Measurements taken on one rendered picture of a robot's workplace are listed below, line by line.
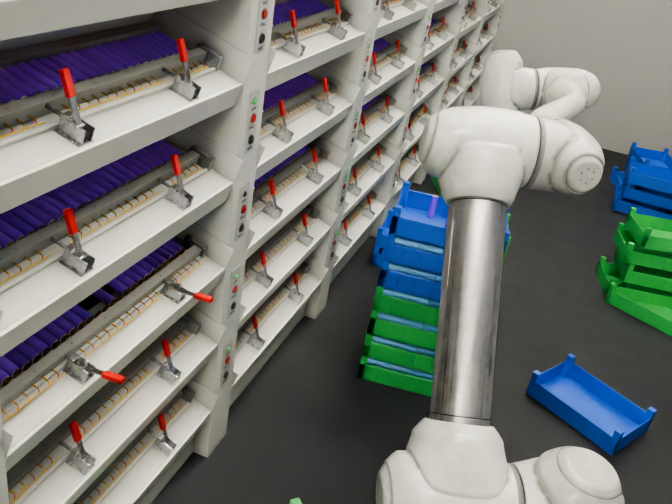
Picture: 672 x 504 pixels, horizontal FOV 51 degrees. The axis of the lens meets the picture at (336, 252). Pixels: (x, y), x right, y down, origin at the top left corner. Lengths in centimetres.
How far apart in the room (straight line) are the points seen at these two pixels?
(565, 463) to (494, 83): 98
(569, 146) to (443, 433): 52
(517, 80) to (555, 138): 57
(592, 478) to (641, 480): 93
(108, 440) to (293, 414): 71
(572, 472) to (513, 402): 101
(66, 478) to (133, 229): 42
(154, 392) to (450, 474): 60
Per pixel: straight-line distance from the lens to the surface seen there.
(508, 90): 181
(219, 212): 141
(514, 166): 123
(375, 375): 208
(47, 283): 102
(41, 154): 92
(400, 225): 182
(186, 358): 151
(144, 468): 155
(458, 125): 122
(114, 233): 113
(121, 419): 137
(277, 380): 203
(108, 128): 101
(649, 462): 220
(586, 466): 122
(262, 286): 177
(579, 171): 125
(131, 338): 124
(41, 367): 113
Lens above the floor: 128
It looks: 28 degrees down
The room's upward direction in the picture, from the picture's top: 10 degrees clockwise
